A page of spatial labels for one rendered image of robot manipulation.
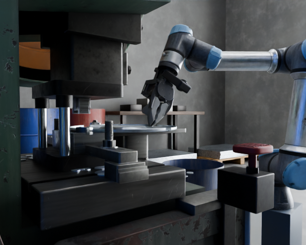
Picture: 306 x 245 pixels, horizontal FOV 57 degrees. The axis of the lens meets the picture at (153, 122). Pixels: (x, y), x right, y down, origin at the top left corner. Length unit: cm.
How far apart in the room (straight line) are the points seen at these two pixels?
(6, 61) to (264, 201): 51
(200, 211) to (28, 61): 73
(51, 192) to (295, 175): 83
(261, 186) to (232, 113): 558
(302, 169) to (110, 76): 73
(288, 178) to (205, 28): 516
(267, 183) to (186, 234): 18
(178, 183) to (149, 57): 445
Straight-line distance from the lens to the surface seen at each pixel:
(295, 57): 115
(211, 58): 99
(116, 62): 68
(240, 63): 116
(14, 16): 50
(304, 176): 111
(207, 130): 588
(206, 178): 180
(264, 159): 122
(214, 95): 603
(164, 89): 91
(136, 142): 74
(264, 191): 60
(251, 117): 588
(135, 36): 69
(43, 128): 76
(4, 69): 48
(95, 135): 65
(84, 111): 69
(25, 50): 104
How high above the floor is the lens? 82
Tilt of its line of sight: 2 degrees down
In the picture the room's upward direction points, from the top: straight up
